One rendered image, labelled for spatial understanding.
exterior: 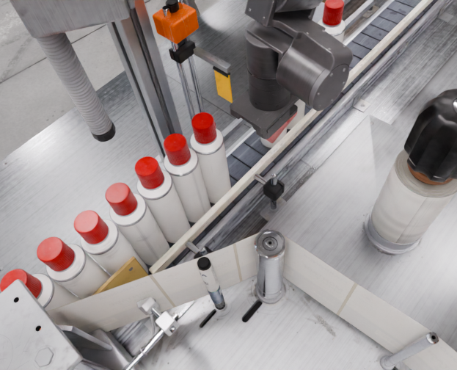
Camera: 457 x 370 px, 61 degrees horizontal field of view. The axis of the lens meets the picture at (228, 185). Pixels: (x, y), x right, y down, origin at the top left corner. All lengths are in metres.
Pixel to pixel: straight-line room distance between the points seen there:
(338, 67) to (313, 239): 0.34
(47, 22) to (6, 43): 2.59
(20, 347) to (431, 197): 0.48
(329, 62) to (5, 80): 2.42
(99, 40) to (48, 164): 1.81
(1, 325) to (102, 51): 2.27
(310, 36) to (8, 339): 0.42
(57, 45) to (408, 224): 0.51
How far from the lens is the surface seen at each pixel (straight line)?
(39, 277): 0.56
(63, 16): 0.41
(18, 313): 0.44
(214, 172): 0.63
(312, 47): 0.44
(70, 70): 0.51
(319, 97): 0.44
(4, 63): 2.84
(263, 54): 0.47
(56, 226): 0.86
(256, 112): 0.53
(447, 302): 0.70
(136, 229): 0.56
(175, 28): 0.55
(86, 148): 0.94
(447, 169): 0.50
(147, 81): 0.64
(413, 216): 0.59
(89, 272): 0.57
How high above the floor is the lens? 1.50
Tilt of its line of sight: 58 degrees down
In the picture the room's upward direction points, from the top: 10 degrees counter-clockwise
